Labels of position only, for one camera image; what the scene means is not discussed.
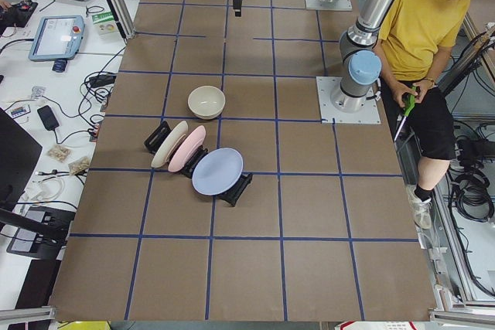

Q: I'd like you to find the cream ceramic bowl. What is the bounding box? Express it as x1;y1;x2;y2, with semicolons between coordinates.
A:
187;86;226;120

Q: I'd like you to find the green white box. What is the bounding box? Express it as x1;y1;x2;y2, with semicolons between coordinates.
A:
91;12;118;36

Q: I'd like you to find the pink plate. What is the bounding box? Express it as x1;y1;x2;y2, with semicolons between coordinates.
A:
168;125;206;172

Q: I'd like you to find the cream plate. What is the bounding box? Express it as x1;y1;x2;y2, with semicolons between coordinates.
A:
151;121;189;168

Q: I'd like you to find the black dish rack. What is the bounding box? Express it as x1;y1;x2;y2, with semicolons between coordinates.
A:
144;121;253;206

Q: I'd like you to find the person in yellow shirt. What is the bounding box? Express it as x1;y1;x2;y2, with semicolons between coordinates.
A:
374;0;471;230

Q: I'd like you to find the light blue plate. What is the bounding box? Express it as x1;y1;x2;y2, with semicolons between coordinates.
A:
192;148;244;196

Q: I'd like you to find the near blue teach pendant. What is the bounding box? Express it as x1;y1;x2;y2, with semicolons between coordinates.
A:
29;15;85;61

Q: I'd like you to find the black power adapter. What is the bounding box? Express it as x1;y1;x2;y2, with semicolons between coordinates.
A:
37;105;60;131

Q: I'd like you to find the black monitor stand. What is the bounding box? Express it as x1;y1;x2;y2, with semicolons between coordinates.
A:
1;111;75;260

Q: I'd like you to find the green handled grabber tool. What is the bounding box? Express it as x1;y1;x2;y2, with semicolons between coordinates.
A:
393;94;415;142

